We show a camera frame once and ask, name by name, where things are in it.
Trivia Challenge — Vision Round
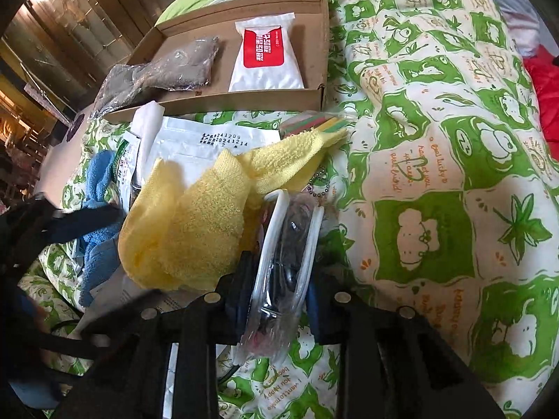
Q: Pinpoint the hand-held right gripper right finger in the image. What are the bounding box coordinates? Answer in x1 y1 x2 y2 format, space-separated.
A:
306 266 503 419

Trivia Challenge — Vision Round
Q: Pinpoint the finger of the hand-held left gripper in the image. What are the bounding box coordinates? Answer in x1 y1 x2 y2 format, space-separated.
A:
37 325 104 362
26 205 126 246

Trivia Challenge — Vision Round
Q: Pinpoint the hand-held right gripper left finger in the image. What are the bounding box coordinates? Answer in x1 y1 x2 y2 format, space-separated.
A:
52 251 258 419

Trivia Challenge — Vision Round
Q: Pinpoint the blue towel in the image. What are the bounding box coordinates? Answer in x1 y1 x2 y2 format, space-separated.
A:
79 150 126 308

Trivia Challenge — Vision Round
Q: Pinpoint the clear cartoon print pouch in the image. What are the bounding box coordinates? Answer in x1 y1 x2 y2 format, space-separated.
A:
231 189 326 365

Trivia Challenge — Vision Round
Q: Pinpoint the yellow towel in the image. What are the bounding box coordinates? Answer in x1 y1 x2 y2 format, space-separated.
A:
118 128 350 291

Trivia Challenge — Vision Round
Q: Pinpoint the white printed packet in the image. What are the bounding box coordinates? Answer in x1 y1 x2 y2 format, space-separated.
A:
129 100 282 210

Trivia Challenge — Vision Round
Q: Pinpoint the brown cardboard box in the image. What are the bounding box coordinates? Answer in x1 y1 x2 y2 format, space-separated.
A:
105 0 329 125

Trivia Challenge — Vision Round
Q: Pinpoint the green print packet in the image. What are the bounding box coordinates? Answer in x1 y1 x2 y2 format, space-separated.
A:
114 137 143 204

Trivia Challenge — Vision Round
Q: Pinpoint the white table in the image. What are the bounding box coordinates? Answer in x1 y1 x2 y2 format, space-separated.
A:
32 105 94 210

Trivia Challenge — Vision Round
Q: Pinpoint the grey cloth in plastic bag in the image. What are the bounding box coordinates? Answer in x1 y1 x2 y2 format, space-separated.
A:
89 36 220 118

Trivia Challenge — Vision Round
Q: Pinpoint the colourful strips packet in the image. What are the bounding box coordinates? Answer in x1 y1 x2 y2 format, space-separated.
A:
278 111 352 137

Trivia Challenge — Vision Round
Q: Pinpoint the green and white printed blanket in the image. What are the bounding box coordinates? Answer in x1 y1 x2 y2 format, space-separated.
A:
39 0 559 419

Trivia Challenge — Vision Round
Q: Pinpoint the wooden cabinet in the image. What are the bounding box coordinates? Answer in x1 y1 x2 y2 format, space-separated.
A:
0 0 175 114

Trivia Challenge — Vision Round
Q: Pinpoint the white packet red label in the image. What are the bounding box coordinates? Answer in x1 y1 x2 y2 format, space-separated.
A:
228 12 305 93

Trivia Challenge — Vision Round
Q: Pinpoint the red cloth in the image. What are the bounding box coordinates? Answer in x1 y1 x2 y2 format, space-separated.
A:
522 54 559 158

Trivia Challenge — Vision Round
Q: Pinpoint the grey pillow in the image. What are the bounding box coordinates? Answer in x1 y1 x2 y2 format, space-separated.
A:
476 0 546 57

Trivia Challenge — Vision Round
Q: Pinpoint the black cable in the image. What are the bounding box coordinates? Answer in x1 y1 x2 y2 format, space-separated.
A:
216 360 241 389

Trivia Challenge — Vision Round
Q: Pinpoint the metal ball chain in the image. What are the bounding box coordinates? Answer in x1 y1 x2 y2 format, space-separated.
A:
306 170 335 206

